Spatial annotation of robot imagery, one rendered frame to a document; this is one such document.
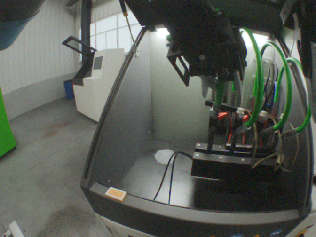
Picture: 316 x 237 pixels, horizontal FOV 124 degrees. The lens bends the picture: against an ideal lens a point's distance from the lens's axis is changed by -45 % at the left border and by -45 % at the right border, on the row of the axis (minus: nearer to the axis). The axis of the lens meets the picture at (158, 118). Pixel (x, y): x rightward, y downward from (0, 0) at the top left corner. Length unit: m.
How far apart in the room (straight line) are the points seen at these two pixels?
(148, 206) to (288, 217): 0.39
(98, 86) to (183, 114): 2.52
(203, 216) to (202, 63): 0.33
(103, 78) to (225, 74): 3.06
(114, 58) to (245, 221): 3.28
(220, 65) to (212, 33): 0.03
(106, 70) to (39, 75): 4.23
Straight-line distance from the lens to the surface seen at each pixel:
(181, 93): 0.75
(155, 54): 0.76
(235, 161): 0.51
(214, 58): 0.15
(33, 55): 6.87
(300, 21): 0.19
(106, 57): 3.22
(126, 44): 5.48
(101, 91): 3.18
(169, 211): 0.39
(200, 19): 0.15
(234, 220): 0.40
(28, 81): 6.71
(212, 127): 0.45
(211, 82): 0.27
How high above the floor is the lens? 1.28
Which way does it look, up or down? 23 degrees down
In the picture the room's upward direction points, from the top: 2 degrees counter-clockwise
